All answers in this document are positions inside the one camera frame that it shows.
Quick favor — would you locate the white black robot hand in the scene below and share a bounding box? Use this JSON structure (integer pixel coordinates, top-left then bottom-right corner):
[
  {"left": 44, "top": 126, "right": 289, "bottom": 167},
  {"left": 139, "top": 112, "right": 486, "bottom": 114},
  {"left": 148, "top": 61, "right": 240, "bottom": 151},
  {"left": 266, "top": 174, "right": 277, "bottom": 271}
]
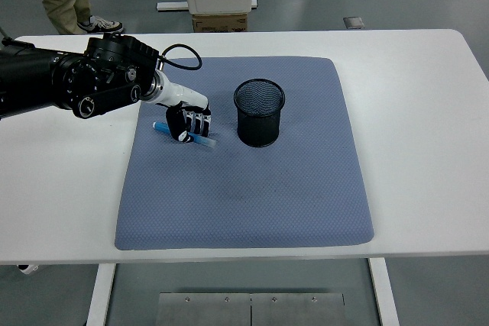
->
[{"left": 152, "top": 73, "right": 213, "bottom": 144}]

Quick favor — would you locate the blue marker with clear cap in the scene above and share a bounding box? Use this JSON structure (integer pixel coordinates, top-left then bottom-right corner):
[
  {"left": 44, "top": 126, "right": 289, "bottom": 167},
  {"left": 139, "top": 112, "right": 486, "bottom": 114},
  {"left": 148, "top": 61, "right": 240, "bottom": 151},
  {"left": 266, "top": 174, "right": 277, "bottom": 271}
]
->
[{"left": 151, "top": 121, "right": 219, "bottom": 150}]

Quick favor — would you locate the black mesh pen holder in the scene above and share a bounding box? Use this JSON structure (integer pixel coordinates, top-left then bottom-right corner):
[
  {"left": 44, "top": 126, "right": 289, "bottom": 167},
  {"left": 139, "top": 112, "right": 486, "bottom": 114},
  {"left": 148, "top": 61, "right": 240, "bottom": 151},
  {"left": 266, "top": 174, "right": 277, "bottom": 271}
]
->
[{"left": 233, "top": 77, "right": 287, "bottom": 148}]

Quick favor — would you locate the brown cardboard box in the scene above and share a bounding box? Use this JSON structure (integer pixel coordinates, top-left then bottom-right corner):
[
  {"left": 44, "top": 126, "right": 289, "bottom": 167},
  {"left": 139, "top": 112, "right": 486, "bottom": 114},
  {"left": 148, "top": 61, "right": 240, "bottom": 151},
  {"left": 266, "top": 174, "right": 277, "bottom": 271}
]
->
[{"left": 192, "top": 12, "right": 248, "bottom": 33}]

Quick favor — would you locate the white floor bar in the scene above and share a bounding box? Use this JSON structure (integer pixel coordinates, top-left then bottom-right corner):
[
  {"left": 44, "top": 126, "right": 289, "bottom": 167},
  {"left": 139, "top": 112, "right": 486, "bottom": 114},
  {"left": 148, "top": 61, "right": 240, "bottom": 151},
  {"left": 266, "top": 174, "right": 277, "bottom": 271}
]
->
[{"left": 156, "top": 0, "right": 190, "bottom": 12}]

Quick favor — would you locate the blue-grey textured mat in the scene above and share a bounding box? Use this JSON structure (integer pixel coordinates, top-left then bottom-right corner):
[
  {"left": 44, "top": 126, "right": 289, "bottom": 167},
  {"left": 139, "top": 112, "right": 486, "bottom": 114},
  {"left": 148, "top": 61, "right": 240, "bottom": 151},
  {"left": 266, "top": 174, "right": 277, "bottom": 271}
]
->
[{"left": 114, "top": 56, "right": 375, "bottom": 251}]

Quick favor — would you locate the white table leg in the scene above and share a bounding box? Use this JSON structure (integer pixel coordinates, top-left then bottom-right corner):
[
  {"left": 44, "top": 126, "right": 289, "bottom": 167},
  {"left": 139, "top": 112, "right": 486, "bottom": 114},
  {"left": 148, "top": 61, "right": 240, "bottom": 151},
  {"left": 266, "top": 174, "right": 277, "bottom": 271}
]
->
[
  {"left": 86, "top": 263, "right": 115, "bottom": 326},
  {"left": 368, "top": 257, "right": 400, "bottom": 326}
]

